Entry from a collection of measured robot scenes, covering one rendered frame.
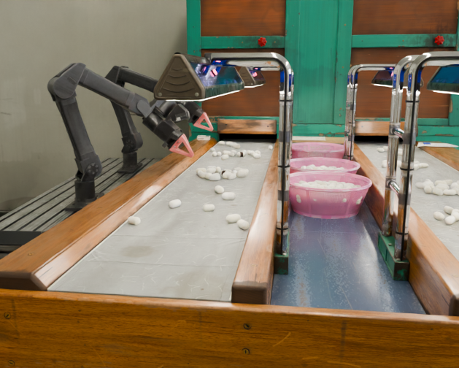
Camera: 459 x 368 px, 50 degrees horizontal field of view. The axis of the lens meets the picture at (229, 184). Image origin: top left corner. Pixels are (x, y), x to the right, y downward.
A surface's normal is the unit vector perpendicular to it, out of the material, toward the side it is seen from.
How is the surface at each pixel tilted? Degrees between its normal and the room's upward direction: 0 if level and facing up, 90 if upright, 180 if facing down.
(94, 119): 90
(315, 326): 90
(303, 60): 90
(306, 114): 90
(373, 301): 0
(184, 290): 0
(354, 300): 0
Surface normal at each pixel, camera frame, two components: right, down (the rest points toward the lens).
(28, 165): -0.07, 0.22
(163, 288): 0.00, -0.98
